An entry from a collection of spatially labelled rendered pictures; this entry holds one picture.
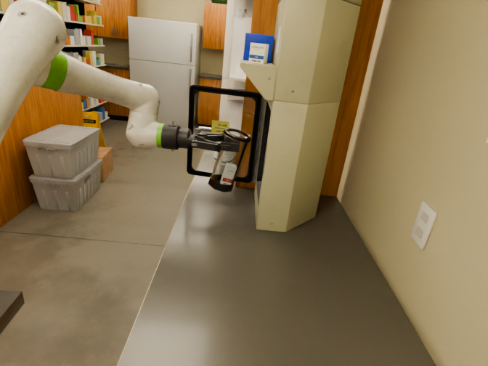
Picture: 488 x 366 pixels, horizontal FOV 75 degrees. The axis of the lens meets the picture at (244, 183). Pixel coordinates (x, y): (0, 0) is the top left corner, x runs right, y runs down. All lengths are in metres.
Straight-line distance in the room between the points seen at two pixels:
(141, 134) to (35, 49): 0.48
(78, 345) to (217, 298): 1.32
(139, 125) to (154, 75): 4.94
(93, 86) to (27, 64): 0.32
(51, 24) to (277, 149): 0.69
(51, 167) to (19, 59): 2.41
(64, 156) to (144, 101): 1.95
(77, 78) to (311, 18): 0.70
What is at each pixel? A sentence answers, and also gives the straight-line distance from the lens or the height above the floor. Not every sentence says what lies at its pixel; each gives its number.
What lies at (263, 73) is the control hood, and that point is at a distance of 1.03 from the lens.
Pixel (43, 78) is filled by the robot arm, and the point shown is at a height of 1.42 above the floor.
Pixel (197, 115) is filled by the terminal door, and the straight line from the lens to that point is 1.41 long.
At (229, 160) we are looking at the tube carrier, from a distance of 1.19.
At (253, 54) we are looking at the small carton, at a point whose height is 1.54.
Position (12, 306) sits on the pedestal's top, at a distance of 1.00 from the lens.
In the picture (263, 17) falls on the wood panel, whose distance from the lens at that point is 1.40.
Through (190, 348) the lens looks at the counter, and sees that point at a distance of 0.80.
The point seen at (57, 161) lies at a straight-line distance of 3.16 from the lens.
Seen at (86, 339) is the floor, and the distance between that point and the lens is 2.13.
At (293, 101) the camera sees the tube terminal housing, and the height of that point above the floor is 1.42.
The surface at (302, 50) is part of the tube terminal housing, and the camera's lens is 1.04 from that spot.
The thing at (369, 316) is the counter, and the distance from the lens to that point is 0.97.
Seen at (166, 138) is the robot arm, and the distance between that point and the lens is 1.20.
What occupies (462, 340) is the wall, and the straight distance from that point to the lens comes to 0.91.
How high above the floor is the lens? 1.56
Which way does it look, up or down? 23 degrees down
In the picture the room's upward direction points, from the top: 6 degrees clockwise
